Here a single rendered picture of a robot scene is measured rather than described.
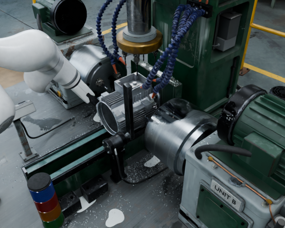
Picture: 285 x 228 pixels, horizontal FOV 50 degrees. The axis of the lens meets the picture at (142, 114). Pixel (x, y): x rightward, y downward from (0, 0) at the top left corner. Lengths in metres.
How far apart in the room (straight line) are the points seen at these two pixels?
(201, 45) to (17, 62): 0.75
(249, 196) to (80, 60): 0.97
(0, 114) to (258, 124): 0.60
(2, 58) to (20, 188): 0.80
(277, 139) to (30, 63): 0.60
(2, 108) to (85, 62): 0.82
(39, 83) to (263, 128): 0.66
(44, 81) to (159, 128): 0.42
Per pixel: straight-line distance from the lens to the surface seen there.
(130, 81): 1.33
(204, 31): 1.21
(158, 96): 1.33
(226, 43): 1.36
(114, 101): 1.23
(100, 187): 1.24
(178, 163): 1.06
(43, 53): 0.72
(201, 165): 0.92
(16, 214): 1.33
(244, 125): 0.83
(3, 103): 0.68
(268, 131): 0.81
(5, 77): 3.51
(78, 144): 1.33
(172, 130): 1.04
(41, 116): 1.72
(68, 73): 1.10
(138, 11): 1.12
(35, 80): 1.00
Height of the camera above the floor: 1.84
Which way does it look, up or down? 39 degrees down
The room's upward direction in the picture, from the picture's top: 1 degrees counter-clockwise
